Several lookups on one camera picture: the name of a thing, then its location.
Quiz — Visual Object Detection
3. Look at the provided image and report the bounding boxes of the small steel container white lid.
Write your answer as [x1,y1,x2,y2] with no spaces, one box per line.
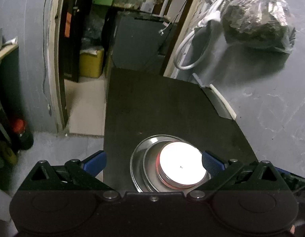
[156,141,207,189]

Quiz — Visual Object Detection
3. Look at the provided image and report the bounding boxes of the steel plate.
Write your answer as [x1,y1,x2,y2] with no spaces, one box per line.
[130,135,184,192]

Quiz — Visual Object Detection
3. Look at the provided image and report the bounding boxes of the shiny steel bowl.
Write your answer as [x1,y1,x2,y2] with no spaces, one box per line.
[142,141,210,193]

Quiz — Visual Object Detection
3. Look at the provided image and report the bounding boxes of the red capped dark bottle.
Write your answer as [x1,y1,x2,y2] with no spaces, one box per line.
[12,119,34,150]

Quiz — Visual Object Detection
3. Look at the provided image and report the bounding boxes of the yellow jerrycan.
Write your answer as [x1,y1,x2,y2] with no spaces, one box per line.
[79,47,104,78]

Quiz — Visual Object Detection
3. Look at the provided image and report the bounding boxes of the dark grey cabinet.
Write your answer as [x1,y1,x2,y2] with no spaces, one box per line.
[111,11,177,75]

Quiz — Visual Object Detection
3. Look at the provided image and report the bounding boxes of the beige side shelf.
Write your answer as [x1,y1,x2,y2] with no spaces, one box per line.
[0,38,18,62]

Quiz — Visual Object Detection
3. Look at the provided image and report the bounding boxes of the plastic bag of dark material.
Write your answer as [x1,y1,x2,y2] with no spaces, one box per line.
[221,0,296,54]

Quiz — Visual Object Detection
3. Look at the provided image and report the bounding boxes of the knife with white handle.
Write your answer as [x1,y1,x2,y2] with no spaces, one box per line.
[192,73,237,120]

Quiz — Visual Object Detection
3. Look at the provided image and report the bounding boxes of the white looped hose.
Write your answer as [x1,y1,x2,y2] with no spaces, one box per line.
[172,0,242,70]

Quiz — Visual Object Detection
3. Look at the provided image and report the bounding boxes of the thin wall cable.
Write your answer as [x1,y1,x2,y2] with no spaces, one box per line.
[42,0,52,115]

